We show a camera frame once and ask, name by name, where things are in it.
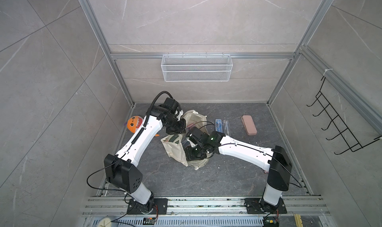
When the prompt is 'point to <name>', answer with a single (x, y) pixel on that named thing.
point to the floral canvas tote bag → (175, 144)
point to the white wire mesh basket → (196, 68)
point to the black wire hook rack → (353, 143)
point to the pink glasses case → (249, 125)
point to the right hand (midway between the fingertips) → (188, 158)
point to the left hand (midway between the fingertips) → (187, 129)
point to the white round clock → (105, 222)
